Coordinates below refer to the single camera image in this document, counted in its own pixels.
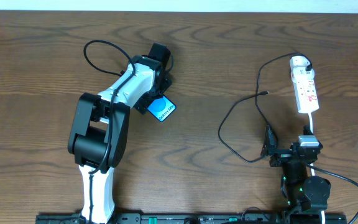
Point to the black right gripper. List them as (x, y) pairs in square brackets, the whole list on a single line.
[(285, 155)]

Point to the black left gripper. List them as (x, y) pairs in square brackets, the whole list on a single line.
[(148, 104)]

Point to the blue Galaxy smartphone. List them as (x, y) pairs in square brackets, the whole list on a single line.
[(161, 108)]

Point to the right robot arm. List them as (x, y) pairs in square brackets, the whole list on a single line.
[(306, 193)]

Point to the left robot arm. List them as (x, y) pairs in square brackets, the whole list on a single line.
[(99, 132)]

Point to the white USB charger plug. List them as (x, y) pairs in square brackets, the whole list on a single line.
[(301, 69)]

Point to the white power strip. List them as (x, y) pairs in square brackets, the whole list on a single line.
[(306, 96)]

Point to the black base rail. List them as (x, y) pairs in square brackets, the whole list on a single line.
[(136, 218)]

